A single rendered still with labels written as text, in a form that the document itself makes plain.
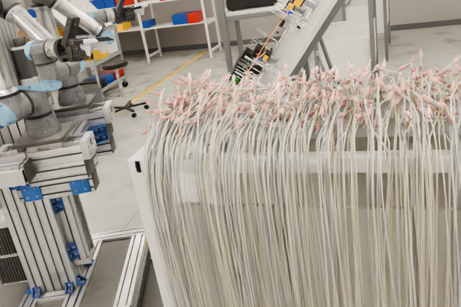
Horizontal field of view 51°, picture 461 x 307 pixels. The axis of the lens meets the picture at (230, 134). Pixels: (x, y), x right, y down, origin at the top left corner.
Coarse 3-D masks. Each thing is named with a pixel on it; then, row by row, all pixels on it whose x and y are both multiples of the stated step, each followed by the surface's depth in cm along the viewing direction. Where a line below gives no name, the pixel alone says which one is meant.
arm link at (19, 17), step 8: (8, 0) 193; (16, 0) 196; (8, 8) 193; (16, 8) 194; (24, 8) 198; (0, 16) 196; (8, 16) 194; (16, 16) 194; (24, 16) 195; (16, 24) 195; (24, 24) 194; (32, 24) 194; (24, 32) 195; (32, 32) 194; (40, 32) 194; (48, 32) 197; (72, 64) 193; (80, 64) 197; (72, 72) 193; (80, 72) 200
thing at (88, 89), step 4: (88, 84) 551; (92, 84) 548; (96, 84) 545; (84, 88) 534; (88, 88) 531; (92, 88) 529; (96, 88) 528; (100, 88) 533; (84, 92) 519; (88, 92) 518; (92, 92) 520; (96, 92) 525; (100, 92) 532; (100, 96) 532; (96, 100) 526; (100, 100) 532
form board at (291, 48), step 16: (320, 0) 182; (336, 0) 153; (304, 16) 210; (320, 16) 156; (288, 32) 245; (304, 32) 176; (288, 48) 200; (304, 48) 160; (272, 64) 230; (288, 64) 168; (272, 80) 190
